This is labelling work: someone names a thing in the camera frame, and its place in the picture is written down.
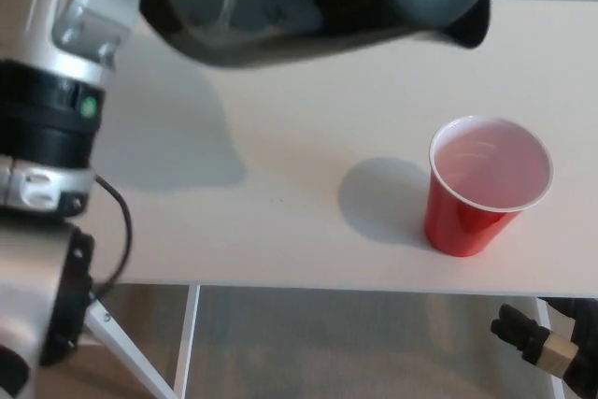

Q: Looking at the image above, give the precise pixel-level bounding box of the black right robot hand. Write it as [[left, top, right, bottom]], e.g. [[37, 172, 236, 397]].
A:
[[490, 298, 598, 399]]

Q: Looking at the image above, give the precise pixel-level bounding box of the black electric kettle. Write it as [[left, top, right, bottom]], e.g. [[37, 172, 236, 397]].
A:
[[138, 0, 496, 69]]

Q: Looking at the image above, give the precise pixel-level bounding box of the red plastic cup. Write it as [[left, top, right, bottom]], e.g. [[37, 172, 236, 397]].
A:
[[423, 114, 555, 259]]

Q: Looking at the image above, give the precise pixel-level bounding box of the grey mesh table shelf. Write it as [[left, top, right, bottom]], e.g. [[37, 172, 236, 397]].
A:
[[189, 284, 548, 399]]

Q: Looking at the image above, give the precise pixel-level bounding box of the white metal table frame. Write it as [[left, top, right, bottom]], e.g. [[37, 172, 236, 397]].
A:
[[83, 282, 566, 399]]

